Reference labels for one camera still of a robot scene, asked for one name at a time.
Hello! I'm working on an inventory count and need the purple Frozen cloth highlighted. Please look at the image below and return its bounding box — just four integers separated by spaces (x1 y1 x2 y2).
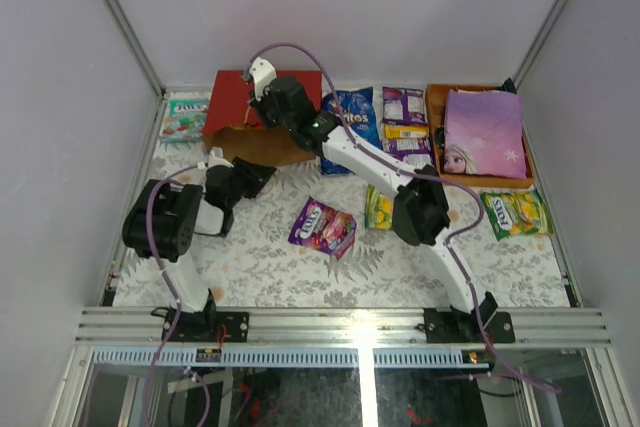
443 90 527 179

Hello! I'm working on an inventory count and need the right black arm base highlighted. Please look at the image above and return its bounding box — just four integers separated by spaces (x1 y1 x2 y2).
414 293 515 344

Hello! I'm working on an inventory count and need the grey slotted cable duct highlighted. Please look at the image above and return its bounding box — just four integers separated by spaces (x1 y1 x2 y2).
93 347 490 370

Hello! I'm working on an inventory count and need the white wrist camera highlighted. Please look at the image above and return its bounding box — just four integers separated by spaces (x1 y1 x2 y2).
243 56 277 101
197 147 233 170

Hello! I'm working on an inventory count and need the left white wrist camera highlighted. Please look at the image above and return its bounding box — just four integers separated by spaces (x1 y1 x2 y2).
197 147 233 170

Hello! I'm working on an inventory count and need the yellow candy bar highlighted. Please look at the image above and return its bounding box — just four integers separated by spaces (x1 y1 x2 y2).
383 124 429 140

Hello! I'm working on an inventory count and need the orange wooden tray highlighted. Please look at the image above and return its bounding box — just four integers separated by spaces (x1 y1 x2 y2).
424 81 536 189

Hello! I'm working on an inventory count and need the green yellow candy packet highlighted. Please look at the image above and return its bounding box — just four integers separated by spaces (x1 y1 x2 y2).
480 189 554 241

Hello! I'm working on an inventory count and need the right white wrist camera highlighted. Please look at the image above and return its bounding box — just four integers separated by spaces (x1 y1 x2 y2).
243 56 277 101

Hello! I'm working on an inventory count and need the purple snack packet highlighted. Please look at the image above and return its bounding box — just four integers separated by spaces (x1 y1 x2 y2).
382 86 427 125

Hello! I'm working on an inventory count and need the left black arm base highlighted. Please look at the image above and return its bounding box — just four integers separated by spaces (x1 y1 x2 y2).
169 297 250 344

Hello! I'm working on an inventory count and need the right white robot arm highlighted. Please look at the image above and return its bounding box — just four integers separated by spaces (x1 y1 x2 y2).
244 73 497 344

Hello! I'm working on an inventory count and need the teal mint Fox's packet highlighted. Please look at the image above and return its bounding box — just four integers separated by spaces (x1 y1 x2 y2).
159 98 209 143

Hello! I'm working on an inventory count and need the red brown paper bag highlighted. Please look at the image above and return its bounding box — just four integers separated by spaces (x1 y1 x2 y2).
202 69 324 168

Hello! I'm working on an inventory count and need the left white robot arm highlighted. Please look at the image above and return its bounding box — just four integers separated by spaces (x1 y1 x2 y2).
121 157 276 346

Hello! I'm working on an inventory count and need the blue chips bag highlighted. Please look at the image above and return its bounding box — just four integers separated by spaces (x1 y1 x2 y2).
320 87 382 176

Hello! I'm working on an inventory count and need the aluminium front rail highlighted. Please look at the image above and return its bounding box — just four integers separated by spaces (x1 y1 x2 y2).
75 307 612 349

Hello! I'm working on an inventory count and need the purple Fox's packet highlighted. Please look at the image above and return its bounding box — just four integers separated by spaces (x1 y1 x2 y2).
382 138 435 168
288 197 357 260

